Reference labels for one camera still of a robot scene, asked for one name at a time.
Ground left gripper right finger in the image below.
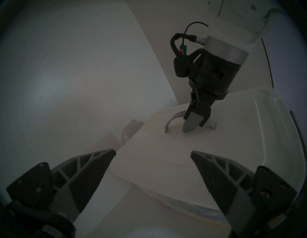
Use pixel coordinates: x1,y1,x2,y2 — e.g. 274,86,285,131
191,151,298,231

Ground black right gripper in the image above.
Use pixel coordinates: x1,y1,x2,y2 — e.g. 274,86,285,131
182,48,241,133

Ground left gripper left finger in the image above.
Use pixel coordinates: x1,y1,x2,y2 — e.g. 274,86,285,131
6,148,115,220

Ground grey lid handle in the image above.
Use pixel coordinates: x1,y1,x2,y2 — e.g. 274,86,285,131
164,110,217,133

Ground white plastic bin lid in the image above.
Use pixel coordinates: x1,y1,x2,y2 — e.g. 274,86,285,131
109,88,304,211

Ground clear plastic storage bin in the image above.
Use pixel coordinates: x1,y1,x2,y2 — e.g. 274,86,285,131
134,182,230,223

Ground lilac cabinet door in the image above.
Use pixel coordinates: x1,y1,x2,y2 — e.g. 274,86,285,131
261,14,307,101

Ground white wooden cabinet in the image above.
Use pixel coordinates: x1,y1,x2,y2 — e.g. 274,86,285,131
0,0,276,238

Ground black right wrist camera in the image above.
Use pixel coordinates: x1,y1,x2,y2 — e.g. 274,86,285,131
173,55,193,77

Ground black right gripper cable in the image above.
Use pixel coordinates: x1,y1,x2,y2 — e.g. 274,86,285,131
170,22,209,58

